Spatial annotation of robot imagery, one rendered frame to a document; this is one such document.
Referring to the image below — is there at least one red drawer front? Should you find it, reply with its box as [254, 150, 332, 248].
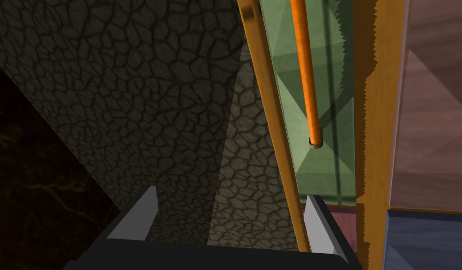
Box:
[326, 204, 358, 254]

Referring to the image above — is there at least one brown cupboard door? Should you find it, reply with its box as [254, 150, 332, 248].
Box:
[388, 0, 462, 213]

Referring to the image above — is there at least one green cupboard door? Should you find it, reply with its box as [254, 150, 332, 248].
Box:
[259, 0, 357, 207]

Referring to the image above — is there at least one blue drawer front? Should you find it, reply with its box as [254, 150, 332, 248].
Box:
[382, 210, 462, 270]

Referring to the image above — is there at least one orange bar handle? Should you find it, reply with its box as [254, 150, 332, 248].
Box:
[290, 0, 324, 149]

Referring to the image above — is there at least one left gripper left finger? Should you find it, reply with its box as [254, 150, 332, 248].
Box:
[106, 185, 159, 241]

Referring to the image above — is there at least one yellow wooden cupboard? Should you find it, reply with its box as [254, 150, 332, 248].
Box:
[236, 0, 462, 270]

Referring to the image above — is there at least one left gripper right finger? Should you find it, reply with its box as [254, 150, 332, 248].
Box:
[303, 195, 354, 263]

